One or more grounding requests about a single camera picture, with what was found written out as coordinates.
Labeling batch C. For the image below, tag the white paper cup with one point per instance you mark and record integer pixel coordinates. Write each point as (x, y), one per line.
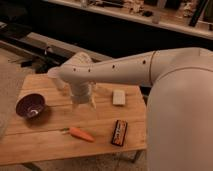
(53, 74)

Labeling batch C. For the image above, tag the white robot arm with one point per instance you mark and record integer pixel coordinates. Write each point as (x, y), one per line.
(180, 103)

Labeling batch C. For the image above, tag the black orange candy bar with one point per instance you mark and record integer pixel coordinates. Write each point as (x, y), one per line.
(119, 133)

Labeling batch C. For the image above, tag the dark purple ceramic bowl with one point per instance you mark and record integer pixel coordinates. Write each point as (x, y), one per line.
(30, 105)

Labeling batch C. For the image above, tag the long wooden shelf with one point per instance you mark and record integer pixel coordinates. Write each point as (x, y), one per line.
(152, 16)

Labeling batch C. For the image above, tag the orange carrot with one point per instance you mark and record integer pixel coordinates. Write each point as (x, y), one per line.
(78, 133)

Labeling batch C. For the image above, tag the white sponge block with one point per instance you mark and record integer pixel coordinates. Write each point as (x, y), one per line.
(119, 97)

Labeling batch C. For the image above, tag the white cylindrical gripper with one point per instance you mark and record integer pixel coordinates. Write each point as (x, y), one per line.
(82, 93)

